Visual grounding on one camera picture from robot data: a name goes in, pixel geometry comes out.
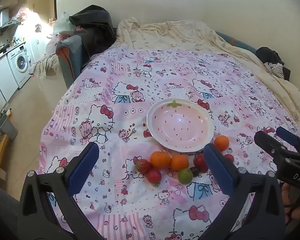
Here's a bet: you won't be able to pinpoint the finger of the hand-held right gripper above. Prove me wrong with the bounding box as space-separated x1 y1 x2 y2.
254 130 290 160
276 126 300 155

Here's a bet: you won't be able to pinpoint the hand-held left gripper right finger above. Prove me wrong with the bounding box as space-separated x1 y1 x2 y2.
197 143 285 240

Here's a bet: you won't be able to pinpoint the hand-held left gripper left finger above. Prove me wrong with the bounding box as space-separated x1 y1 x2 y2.
17 141 104 240

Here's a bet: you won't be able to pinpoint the red strawberry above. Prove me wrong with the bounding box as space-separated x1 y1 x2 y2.
194 153 209 173
146 169 162 188
136 159 152 174

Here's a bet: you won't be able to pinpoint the orange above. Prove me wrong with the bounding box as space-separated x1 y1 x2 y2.
214 135 230 152
150 151 171 169
170 154 190 172

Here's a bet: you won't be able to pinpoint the green lime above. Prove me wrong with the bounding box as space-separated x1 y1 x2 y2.
178 168 193 184

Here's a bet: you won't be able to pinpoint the pink strawberry pattern plate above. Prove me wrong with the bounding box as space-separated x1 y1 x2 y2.
146 100 215 153

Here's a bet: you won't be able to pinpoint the striped garment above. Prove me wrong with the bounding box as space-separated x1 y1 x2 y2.
264 62 285 79

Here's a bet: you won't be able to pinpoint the black garment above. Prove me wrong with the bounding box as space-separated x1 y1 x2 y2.
255 46 290 80

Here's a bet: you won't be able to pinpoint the grey bin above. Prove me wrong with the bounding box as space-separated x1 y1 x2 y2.
0 110 18 142

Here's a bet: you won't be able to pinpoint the pink cartoon printed blanket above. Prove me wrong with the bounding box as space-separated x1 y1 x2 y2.
39 46 300 240

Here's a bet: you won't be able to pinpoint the blue headboard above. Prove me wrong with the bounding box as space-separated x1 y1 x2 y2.
215 31 263 55

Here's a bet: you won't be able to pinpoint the cream draped cloth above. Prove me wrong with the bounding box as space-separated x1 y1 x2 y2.
31 55 62 79

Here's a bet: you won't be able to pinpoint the blue grey armchair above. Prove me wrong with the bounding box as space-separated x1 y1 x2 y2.
55 27 115 89

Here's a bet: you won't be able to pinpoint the white base cabinets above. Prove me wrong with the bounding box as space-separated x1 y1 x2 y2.
0 55 18 110

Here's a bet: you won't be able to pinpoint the white washing machine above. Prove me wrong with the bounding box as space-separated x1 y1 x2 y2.
6 44 33 89

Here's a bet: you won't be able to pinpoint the pink plastic bag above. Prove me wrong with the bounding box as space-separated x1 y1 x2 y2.
45 31 65 55

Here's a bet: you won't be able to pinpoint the tall white cabinet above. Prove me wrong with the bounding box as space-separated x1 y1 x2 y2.
27 22 50 63

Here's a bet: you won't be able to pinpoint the white plastic bag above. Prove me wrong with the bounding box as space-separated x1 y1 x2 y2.
53 11 74 34

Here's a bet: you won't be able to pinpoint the black bag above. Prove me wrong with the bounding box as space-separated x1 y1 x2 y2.
69 4 117 58

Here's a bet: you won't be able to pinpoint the beige upper cabinets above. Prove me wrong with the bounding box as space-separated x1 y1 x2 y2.
5 0 57 20

